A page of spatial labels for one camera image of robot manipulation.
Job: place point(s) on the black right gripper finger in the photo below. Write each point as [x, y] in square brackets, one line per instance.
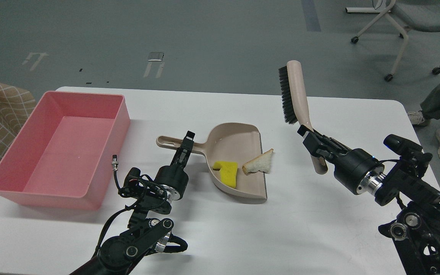
[320, 156]
[315, 141]

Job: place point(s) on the pink plastic bin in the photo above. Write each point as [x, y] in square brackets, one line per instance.
[62, 155]

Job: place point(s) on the beige plastic dustpan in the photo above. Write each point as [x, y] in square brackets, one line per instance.
[227, 147]

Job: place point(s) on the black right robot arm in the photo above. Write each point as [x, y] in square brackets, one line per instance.
[416, 230]

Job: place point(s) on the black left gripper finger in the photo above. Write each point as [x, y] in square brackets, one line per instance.
[183, 152]

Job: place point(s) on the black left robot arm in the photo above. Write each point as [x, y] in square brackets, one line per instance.
[119, 255]

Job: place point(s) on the yellow sponge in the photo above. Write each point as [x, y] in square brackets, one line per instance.
[227, 171]

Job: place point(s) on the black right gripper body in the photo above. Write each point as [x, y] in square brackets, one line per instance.
[352, 168]

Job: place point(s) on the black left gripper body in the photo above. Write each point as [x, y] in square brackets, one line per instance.
[173, 176]

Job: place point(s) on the grey office chair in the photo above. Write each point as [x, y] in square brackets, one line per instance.
[406, 15]

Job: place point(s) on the beige hand brush black bristles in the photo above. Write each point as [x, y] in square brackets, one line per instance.
[293, 94]

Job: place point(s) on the triangular bread slice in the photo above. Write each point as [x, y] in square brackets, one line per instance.
[262, 163]

